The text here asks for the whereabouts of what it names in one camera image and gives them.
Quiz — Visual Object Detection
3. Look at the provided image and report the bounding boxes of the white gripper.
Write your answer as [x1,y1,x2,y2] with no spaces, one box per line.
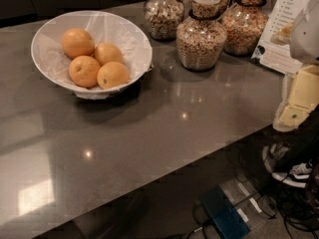
[273,0,319,132]

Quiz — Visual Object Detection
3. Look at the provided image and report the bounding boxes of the orange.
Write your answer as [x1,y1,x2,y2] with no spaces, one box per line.
[97,62,130,90]
[94,43,124,66]
[62,28,95,59]
[69,56,101,88]

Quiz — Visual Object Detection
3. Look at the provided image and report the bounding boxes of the white paper bowl liner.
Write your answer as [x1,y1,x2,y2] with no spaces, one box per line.
[34,11,154,101]

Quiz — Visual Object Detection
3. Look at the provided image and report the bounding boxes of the white bowl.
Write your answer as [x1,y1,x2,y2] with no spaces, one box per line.
[30,10,154,101]

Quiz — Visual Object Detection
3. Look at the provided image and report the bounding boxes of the allergens info sign card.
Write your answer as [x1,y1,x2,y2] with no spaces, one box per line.
[251,0,309,74]

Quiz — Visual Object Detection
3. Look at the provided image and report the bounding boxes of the right glass cereal jar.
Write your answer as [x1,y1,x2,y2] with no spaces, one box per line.
[221,0,268,56]

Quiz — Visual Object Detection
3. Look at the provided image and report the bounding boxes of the glass cereal jar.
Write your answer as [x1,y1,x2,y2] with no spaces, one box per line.
[221,0,268,56]
[176,0,227,72]
[144,0,184,41]

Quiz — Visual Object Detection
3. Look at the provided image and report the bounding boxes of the middle glass cereal jar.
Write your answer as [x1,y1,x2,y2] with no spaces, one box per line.
[176,0,227,72]

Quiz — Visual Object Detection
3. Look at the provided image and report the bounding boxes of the blue box on floor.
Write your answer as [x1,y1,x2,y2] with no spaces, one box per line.
[199,186,250,239]

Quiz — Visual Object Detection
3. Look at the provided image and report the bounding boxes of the left glass cereal jar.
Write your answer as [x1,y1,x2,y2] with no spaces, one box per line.
[144,0,184,41]

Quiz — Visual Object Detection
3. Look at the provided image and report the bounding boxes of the black floor cables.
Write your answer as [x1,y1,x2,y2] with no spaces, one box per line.
[185,142,319,239]

